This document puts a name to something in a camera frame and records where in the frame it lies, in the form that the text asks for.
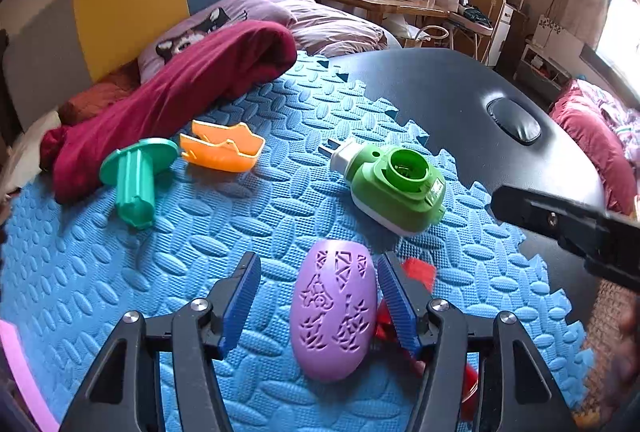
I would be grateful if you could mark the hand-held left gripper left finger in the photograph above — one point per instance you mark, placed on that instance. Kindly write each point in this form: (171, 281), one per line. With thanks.
(240, 307)

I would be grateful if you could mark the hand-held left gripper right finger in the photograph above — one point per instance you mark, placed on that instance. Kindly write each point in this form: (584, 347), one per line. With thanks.
(397, 302)

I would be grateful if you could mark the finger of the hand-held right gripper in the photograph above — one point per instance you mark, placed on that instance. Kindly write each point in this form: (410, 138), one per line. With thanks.
(550, 217)

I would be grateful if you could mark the red bottle with pinwheel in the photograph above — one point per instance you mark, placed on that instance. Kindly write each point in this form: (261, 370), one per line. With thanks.
(419, 273)

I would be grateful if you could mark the purple egg-shaped case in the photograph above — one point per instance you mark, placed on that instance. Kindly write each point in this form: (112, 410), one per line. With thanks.
(332, 312)

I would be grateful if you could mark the green plug-in vaporizer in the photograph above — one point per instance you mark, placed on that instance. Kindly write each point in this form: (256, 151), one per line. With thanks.
(380, 192)

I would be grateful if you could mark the pink-rimmed white box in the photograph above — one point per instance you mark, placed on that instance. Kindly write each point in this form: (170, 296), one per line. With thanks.
(22, 372)

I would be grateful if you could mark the blue foam puzzle mat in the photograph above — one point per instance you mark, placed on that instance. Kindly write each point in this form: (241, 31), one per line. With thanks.
(225, 222)

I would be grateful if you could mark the dark red pillow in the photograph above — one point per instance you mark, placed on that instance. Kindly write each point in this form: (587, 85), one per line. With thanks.
(590, 137)

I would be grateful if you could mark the floral blanket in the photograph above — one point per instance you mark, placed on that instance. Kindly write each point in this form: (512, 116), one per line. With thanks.
(622, 112)

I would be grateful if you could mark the orange plastic boat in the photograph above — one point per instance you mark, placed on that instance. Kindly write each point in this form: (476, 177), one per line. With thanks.
(220, 157)

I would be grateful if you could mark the green plastic plunger toy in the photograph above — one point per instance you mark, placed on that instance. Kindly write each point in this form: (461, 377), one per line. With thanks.
(132, 182)

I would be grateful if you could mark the white shelf unit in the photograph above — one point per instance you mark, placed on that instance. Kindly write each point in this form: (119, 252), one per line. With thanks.
(555, 32)

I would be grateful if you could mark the white appliance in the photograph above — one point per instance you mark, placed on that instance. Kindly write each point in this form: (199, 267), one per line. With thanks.
(505, 32)

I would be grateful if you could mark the pink folding stand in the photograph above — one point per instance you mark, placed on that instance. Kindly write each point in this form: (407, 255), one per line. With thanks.
(470, 24)

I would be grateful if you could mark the maroon cloth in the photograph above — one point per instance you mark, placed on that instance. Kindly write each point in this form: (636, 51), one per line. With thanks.
(175, 97)

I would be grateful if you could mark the rust red pillow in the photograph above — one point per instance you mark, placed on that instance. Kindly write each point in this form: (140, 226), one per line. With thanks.
(95, 98)

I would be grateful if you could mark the purple cat pillow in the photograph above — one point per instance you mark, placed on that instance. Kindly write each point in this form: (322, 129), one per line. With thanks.
(200, 24)

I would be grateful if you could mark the pink blanket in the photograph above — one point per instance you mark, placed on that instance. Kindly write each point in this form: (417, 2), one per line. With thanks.
(330, 24)

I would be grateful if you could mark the grey yellow blue headboard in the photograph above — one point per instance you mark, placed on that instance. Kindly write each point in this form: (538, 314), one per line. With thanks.
(130, 2)

